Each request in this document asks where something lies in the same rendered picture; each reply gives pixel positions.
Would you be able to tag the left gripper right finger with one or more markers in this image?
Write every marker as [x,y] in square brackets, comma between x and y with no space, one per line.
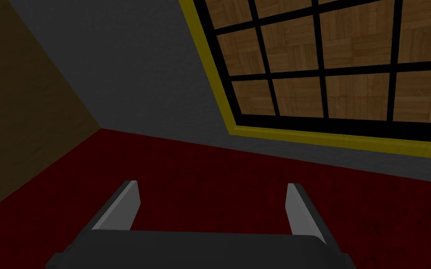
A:
[302,213]

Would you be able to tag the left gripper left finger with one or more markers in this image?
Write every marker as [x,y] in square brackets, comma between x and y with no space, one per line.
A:
[120,209]

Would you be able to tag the yellow framed window black bars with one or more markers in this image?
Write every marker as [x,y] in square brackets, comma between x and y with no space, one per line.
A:
[312,67]

